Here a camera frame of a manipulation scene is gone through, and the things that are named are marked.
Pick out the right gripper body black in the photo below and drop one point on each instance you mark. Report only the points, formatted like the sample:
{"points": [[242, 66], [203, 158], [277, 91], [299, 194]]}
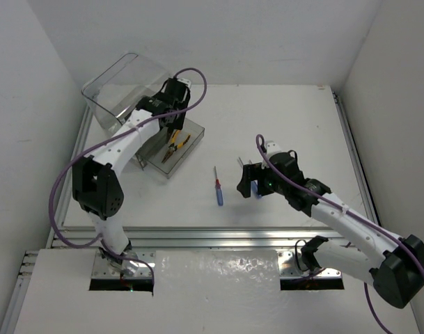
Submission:
{"points": [[278, 186]]}

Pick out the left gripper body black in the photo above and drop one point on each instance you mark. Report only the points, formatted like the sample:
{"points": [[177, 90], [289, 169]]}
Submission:
{"points": [[173, 124]]}

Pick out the yellow black needle-nose pliers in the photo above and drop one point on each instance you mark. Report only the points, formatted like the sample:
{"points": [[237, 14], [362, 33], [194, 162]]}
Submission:
{"points": [[176, 142]]}

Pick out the clear plastic pull-out drawer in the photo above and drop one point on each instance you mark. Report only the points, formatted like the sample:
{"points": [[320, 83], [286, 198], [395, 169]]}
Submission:
{"points": [[153, 151]]}

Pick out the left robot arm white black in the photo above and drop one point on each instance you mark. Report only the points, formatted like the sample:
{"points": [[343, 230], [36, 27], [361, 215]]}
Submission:
{"points": [[95, 176]]}

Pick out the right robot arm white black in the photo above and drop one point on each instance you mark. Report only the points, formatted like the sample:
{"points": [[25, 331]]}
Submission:
{"points": [[391, 264]]}

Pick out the clear stacked plastic container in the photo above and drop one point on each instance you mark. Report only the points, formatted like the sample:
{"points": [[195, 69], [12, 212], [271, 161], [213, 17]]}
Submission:
{"points": [[133, 100]]}

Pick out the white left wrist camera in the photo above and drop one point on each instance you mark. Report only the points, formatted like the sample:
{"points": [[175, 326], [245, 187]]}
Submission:
{"points": [[186, 82]]}

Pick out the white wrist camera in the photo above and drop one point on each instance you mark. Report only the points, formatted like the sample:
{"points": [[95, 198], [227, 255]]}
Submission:
{"points": [[186, 82], [272, 148]]}

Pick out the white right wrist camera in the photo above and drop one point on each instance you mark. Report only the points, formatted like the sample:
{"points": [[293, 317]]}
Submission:
{"points": [[272, 148]]}

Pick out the aluminium frame rail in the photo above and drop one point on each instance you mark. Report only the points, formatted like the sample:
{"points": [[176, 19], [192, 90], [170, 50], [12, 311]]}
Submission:
{"points": [[216, 267]]}

